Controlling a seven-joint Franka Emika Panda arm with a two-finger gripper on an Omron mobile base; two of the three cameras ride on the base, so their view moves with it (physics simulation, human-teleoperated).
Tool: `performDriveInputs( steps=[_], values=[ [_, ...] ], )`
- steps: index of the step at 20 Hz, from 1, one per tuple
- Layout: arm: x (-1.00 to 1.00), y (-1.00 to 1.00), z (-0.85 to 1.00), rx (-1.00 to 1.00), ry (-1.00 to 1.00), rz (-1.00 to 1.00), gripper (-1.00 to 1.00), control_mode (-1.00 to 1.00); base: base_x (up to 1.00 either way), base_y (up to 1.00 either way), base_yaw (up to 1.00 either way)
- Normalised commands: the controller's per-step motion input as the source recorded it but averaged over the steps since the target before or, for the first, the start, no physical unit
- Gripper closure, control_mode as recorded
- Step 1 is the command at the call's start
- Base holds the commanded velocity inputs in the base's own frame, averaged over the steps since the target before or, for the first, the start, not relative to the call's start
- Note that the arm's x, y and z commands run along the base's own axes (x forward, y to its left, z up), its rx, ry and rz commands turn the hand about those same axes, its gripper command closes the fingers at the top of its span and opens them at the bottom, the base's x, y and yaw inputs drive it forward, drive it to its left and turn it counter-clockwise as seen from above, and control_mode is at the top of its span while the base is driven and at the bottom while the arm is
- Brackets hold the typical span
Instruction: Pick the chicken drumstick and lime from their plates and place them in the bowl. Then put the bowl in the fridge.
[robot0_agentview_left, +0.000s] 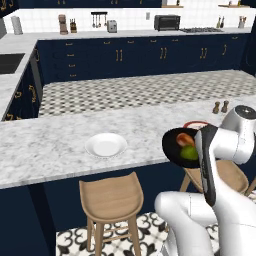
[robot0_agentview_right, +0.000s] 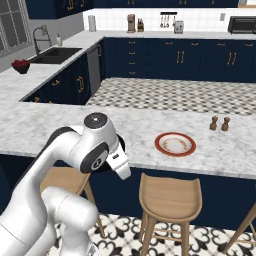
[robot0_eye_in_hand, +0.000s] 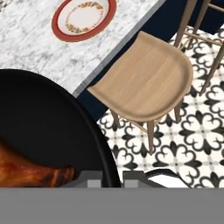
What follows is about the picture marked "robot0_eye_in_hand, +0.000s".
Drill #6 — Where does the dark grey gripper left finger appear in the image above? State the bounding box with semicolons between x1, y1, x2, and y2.
61;170;103;189

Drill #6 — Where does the light wooden stool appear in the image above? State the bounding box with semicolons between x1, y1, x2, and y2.
172;0;224;97
86;31;194;155

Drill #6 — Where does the white bowl with red rim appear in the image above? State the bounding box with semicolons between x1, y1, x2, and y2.
51;0;118;44

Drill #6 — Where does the white plate with black rim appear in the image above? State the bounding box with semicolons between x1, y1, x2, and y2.
143;168;192;189

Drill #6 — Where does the brown chicken drumstick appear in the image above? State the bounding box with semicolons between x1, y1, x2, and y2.
0;139;77;188

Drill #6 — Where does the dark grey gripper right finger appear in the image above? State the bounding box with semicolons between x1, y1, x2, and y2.
122;171;165;189

